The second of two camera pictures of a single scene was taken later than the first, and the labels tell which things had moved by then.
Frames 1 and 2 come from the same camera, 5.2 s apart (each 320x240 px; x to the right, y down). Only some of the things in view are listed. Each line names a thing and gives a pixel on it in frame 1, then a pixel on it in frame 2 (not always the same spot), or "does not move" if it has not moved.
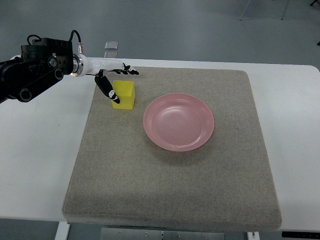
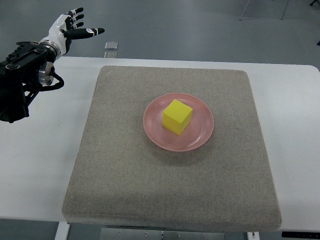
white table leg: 62,231 does not move
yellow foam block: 125,90 -> 176,116
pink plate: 178,122 does not move
